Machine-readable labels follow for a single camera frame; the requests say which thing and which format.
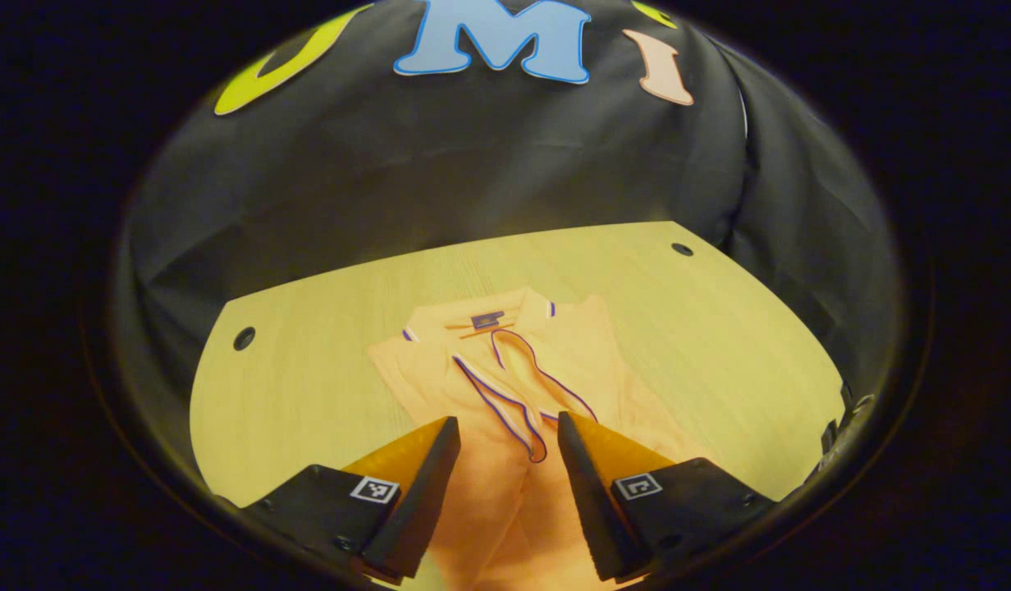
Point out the black table grommet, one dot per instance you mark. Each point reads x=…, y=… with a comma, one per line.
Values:
x=244, y=338
x=682, y=249

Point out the orange T-shirt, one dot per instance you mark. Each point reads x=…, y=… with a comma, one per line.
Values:
x=423, y=377

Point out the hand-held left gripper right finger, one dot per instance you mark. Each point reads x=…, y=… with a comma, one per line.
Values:
x=592, y=509

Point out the black backdrop cloth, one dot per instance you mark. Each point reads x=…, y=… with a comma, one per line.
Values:
x=473, y=164

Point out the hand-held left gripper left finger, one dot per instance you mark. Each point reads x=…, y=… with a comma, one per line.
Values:
x=419, y=509

